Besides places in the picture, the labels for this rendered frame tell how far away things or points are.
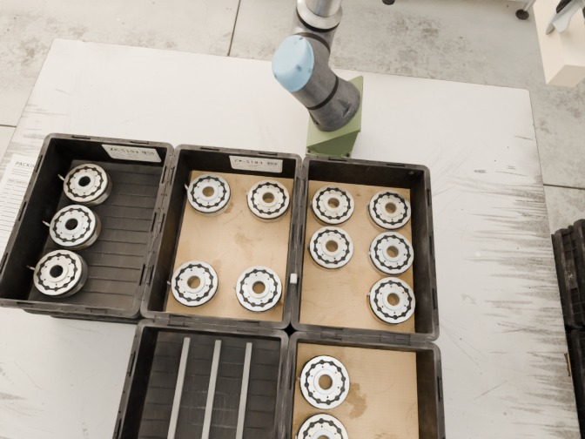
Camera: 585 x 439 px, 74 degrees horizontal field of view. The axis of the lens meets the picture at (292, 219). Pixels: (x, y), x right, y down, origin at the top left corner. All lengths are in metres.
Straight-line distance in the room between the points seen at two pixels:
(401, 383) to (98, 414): 0.70
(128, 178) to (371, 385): 0.76
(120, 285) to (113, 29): 1.93
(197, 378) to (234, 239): 0.32
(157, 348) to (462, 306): 0.77
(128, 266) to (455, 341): 0.83
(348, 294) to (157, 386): 0.46
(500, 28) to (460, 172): 1.72
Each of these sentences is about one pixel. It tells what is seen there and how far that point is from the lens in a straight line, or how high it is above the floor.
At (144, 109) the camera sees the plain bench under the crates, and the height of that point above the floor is 0.70.
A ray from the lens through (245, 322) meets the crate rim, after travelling 0.80.
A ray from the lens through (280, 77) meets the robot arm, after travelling 1.00.
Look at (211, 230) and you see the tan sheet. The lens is 0.96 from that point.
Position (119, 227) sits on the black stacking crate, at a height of 0.83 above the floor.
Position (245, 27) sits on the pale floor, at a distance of 2.54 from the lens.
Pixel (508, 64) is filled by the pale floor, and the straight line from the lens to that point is 2.72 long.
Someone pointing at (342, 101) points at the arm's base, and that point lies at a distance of 1.07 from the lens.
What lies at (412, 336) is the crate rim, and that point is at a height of 0.93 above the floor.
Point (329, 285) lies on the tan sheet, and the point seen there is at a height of 0.83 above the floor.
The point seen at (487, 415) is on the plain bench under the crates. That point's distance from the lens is 1.15.
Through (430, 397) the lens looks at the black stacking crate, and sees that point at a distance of 0.87.
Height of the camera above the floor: 1.72
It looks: 69 degrees down
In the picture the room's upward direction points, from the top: 6 degrees clockwise
